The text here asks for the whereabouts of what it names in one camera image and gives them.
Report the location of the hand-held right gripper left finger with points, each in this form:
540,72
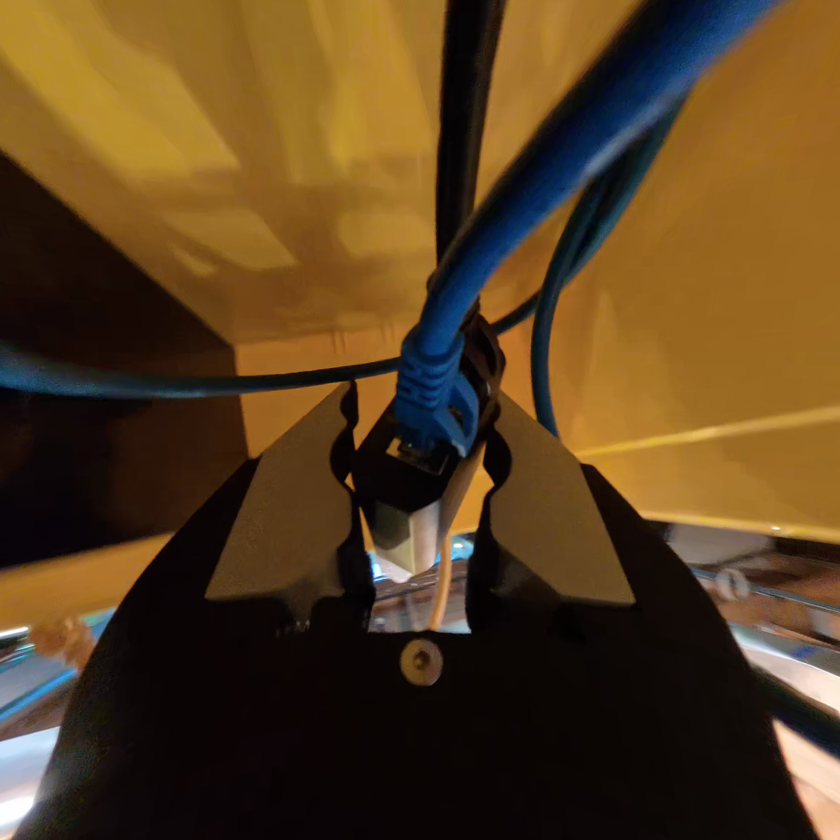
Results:
282,512

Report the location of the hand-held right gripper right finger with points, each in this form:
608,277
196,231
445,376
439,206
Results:
551,518

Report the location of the black ethernet port adapter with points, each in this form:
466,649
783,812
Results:
400,489

